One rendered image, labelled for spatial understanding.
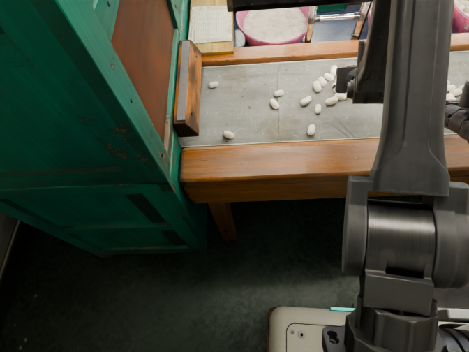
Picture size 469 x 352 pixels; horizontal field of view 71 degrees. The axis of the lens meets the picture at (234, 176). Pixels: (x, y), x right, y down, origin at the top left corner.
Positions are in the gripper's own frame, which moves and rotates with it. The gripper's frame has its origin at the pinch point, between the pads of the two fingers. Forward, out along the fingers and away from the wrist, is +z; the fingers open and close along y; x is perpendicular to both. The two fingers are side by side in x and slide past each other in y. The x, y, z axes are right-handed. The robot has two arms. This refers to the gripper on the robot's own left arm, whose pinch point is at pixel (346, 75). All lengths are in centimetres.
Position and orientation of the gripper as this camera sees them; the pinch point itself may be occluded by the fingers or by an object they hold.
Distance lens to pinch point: 103.2
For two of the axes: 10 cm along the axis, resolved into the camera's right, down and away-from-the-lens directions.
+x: 0.6, 9.1, 4.1
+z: 0.2, -4.1, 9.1
